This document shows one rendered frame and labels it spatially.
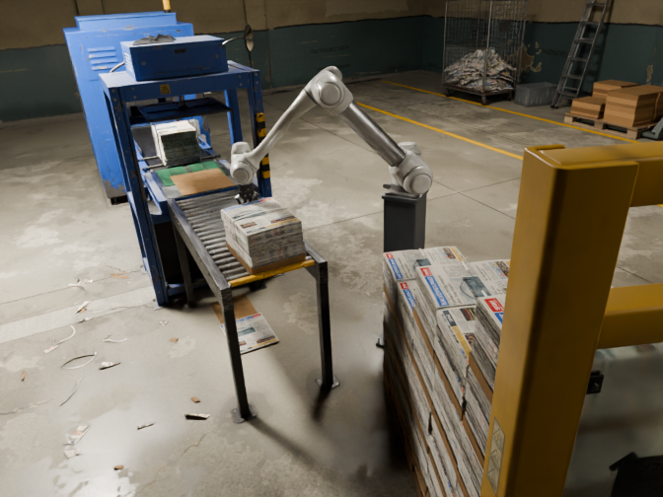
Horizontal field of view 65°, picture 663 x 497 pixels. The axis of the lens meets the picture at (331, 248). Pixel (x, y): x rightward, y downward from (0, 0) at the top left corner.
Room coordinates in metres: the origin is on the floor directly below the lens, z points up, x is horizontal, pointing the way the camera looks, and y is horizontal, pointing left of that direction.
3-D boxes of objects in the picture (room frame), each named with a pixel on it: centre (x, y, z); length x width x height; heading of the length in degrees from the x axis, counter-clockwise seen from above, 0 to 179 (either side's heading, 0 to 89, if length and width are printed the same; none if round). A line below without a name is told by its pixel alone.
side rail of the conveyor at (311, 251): (2.89, 0.33, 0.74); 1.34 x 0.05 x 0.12; 25
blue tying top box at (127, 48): (3.70, 0.99, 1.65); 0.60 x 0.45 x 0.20; 115
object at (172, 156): (4.22, 1.23, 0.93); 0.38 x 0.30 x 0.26; 25
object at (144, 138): (4.73, 1.47, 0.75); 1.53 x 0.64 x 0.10; 25
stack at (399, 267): (1.74, -0.50, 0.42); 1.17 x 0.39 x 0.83; 5
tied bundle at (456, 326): (1.32, -0.54, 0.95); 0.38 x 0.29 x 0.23; 95
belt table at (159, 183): (3.70, 0.99, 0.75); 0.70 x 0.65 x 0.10; 25
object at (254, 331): (2.82, 0.57, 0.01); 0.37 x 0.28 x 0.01; 25
